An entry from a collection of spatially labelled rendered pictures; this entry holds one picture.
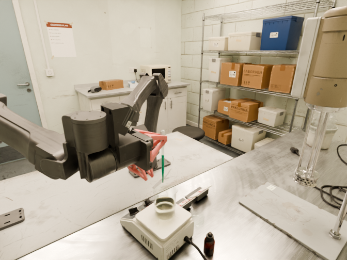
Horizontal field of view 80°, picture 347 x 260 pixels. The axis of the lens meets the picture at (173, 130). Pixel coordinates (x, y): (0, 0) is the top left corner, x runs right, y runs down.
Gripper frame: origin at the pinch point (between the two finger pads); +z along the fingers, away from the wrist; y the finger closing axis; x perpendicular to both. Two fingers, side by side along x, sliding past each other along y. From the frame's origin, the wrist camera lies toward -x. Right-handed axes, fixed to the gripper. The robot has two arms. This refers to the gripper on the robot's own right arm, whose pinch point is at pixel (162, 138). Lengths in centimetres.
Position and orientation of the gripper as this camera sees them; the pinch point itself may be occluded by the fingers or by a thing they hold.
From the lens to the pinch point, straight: 51.2
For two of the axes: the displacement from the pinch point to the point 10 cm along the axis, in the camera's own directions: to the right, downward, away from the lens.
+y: -7.3, -2.7, 6.3
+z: 6.9, -2.5, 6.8
